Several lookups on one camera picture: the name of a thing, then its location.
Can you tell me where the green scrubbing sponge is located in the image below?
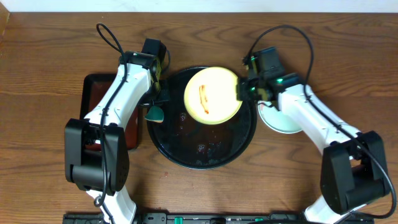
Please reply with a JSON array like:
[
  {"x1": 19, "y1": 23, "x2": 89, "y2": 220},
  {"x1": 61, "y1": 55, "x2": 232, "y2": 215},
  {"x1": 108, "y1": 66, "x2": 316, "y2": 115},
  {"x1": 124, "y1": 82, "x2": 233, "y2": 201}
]
[{"x1": 144, "y1": 106, "x2": 164, "y2": 123}]

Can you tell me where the yellow plate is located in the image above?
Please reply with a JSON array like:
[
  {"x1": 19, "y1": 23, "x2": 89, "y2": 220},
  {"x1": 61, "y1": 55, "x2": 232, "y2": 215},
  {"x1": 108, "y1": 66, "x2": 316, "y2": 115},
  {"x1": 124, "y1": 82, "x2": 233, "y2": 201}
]
[{"x1": 183, "y1": 67, "x2": 243, "y2": 125}]

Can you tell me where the light green plate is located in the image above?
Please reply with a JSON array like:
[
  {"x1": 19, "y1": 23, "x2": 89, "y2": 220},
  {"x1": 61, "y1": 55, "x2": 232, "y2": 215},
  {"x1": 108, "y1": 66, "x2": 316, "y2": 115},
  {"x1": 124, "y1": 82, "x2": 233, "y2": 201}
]
[{"x1": 257, "y1": 101, "x2": 302, "y2": 134}]

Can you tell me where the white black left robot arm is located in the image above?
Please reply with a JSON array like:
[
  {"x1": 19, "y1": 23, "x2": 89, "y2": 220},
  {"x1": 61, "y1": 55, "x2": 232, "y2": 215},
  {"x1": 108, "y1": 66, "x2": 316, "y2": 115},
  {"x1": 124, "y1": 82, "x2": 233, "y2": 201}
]
[{"x1": 64, "y1": 50, "x2": 170, "y2": 223}]

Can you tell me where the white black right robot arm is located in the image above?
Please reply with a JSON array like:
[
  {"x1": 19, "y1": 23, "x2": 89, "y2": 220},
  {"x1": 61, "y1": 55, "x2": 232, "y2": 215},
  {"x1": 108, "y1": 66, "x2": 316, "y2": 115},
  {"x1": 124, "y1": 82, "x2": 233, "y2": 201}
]
[{"x1": 236, "y1": 73, "x2": 397, "y2": 223}]

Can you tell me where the round black serving tray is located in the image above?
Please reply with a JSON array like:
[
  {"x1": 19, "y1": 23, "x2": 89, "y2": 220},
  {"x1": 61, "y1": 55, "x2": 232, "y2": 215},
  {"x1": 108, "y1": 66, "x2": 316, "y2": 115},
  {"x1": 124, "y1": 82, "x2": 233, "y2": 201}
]
[{"x1": 147, "y1": 66, "x2": 257, "y2": 170}]

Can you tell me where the black rectangular water tray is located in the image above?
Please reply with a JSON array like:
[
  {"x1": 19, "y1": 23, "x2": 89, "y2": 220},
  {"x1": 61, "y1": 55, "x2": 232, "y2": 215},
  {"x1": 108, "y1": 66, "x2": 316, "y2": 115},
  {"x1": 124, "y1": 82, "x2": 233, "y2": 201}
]
[{"x1": 80, "y1": 73, "x2": 141, "y2": 151}]

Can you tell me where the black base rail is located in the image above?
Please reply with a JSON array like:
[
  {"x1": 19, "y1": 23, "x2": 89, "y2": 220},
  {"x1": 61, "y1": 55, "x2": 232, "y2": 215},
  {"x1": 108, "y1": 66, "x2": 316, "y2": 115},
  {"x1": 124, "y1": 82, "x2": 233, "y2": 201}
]
[{"x1": 62, "y1": 213, "x2": 374, "y2": 224}]

